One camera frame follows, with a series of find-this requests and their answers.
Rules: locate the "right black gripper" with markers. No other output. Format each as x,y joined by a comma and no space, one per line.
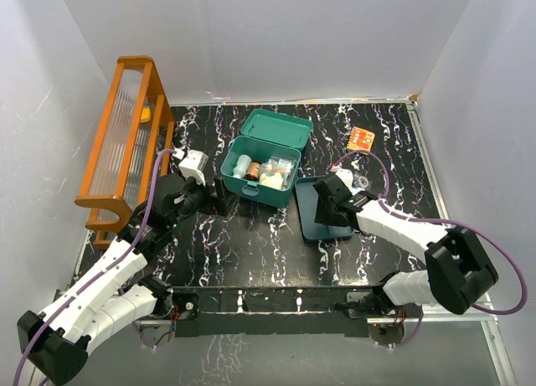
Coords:
322,216

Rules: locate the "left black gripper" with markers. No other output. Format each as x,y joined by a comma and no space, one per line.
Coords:
224,198

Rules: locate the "dark blue divided tray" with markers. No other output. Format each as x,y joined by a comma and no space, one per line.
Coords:
311,231

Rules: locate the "amber bottle orange label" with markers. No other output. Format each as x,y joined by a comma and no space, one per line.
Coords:
253,171

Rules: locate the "white plastic medicine bottle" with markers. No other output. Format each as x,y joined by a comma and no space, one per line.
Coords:
241,167

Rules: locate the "green medicine box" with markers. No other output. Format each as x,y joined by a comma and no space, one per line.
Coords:
263,161

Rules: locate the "clear bag cotton balls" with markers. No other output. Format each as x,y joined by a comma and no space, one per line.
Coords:
275,180

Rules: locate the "small clear plastic packet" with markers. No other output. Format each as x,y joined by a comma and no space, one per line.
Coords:
281,164

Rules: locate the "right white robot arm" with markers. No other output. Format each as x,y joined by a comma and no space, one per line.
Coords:
457,269

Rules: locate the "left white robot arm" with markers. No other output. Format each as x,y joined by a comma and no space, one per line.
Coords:
59,339

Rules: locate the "orange patterned card packet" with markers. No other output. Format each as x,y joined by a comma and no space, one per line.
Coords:
360,140

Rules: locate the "orange wooden rack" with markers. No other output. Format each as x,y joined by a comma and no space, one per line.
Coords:
118,173

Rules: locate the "yellow item on rack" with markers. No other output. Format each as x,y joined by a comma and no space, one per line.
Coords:
146,114

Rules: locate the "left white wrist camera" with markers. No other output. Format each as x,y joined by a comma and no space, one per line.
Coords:
191,164

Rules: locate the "black front mounting rail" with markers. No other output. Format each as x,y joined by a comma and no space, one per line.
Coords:
289,310

